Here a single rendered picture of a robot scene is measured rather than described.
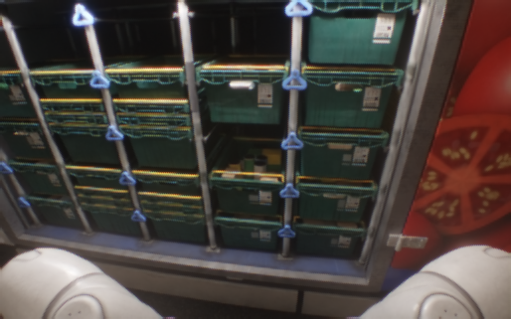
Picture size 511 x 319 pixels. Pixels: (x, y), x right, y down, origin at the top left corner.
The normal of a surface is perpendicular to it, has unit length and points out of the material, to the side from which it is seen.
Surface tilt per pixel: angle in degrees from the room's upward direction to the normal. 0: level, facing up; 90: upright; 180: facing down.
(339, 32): 96
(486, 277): 9
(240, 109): 91
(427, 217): 90
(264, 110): 91
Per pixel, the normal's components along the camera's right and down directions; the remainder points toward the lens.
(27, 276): -0.17, -0.72
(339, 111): -0.15, 0.50
